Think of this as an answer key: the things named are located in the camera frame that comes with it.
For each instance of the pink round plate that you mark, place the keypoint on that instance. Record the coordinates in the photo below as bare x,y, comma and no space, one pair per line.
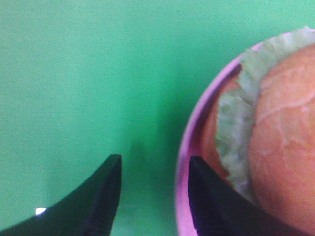
190,146

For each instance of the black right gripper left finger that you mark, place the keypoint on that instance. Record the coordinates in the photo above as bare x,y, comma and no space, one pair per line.
87,211

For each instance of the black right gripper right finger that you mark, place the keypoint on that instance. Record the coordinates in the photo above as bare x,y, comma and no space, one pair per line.
218,210

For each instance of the burger with lettuce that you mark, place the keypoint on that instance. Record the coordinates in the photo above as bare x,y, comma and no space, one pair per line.
259,135

